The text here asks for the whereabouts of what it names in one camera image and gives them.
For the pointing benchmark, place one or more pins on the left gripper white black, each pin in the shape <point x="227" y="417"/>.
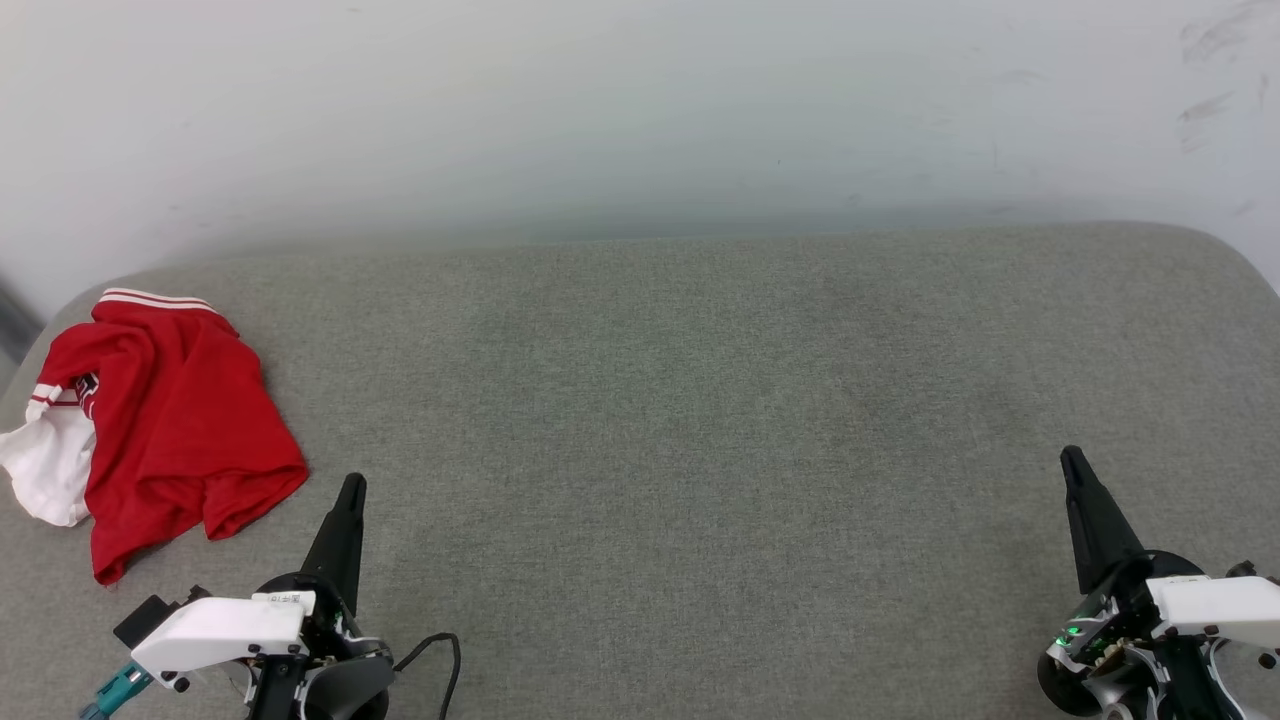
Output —
<point x="220" y="630"/>

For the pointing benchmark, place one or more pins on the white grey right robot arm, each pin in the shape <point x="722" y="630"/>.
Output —
<point x="1108" y="692"/>

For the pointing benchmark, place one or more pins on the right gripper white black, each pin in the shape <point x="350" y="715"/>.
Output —
<point x="1210" y="605"/>

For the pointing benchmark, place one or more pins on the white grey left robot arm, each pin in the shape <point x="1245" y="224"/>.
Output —
<point x="350" y="690"/>

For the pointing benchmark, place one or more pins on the red and white shirt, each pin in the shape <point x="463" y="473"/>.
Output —
<point x="180" y="430"/>

